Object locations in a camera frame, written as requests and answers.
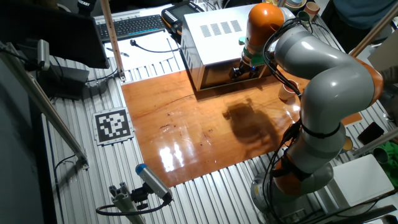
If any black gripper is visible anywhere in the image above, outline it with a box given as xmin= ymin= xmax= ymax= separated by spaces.
xmin=230 ymin=57 xmax=266 ymax=79

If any silver microwave oven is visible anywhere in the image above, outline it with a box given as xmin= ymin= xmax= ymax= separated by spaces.
xmin=180 ymin=3 xmax=282 ymax=92

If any beige cup pink inside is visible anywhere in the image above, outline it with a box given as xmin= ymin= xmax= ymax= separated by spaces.
xmin=277 ymin=79 xmax=300 ymax=101

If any orange wooden board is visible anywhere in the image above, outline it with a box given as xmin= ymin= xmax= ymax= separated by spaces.
xmin=121 ymin=67 xmax=364 ymax=189

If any dark green cup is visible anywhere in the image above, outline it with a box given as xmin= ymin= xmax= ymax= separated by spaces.
xmin=297 ymin=11 xmax=312 ymax=28

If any stack of pale bowls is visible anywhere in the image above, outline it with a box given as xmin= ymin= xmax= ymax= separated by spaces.
xmin=284 ymin=0 xmax=308 ymax=12

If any black orange teach pendant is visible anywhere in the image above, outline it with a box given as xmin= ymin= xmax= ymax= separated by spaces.
xmin=160 ymin=1 xmax=206 ymax=35

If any white paper sheet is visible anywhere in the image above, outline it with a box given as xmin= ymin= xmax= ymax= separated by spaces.
xmin=104 ymin=29 xmax=187 ymax=72

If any black computer keyboard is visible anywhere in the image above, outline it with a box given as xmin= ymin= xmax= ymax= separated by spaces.
xmin=93 ymin=12 xmax=167 ymax=44

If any blue cup yellow inside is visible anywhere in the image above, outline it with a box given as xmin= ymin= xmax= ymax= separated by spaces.
xmin=340 ymin=136 xmax=354 ymax=153

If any person in blue shirt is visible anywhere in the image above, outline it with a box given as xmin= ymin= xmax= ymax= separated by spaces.
xmin=320 ymin=0 xmax=398 ymax=54

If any dark pen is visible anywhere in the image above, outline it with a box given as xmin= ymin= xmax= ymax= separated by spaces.
xmin=105 ymin=47 xmax=131 ymax=58

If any slanted wooden strut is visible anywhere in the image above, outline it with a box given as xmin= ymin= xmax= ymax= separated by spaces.
xmin=349 ymin=2 xmax=398 ymax=58

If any black phone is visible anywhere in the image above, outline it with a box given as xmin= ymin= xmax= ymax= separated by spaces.
xmin=356 ymin=121 xmax=386 ymax=146

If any black white marker plate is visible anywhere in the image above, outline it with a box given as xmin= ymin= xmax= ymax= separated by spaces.
xmin=92 ymin=106 xmax=135 ymax=146

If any grey aluminium strut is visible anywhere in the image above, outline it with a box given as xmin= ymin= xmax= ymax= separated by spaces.
xmin=353 ymin=127 xmax=398 ymax=157

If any white box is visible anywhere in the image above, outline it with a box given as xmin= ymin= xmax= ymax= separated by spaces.
xmin=329 ymin=154 xmax=396 ymax=208

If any short aluminium profile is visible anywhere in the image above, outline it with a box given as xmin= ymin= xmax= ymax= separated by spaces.
xmin=108 ymin=182 xmax=147 ymax=224

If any green cloth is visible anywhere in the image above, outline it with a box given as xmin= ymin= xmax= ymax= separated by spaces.
xmin=381 ymin=141 xmax=398 ymax=189

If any black box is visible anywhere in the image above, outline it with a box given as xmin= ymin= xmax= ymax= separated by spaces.
xmin=37 ymin=63 xmax=91 ymax=101

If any black monitor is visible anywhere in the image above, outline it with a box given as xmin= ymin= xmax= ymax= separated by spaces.
xmin=0 ymin=2 xmax=110 ymax=70

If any slanted aluminium strut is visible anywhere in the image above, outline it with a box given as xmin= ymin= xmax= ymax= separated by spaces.
xmin=0 ymin=42 xmax=90 ymax=170

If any grey webcam device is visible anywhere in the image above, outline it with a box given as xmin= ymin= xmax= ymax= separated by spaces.
xmin=36 ymin=39 xmax=51 ymax=72

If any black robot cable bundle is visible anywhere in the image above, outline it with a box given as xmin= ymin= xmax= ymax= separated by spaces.
xmin=261 ymin=17 xmax=315 ymax=224

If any black power plug cable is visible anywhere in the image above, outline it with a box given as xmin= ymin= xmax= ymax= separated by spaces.
xmin=129 ymin=39 xmax=183 ymax=54

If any wooden upright post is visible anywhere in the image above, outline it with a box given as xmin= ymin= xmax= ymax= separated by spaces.
xmin=99 ymin=0 xmax=127 ymax=82

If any silver camera blue cap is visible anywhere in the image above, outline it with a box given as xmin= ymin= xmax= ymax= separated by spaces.
xmin=135 ymin=163 xmax=174 ymax=202

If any black camera clamp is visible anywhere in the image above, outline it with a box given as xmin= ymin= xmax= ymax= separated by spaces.
xmin=130 ymin=183 xmax=150 ymax=211

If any black camera cable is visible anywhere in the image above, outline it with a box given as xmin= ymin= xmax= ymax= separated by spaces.
xmin=95 ymin=197 xmax=172 ymax=217

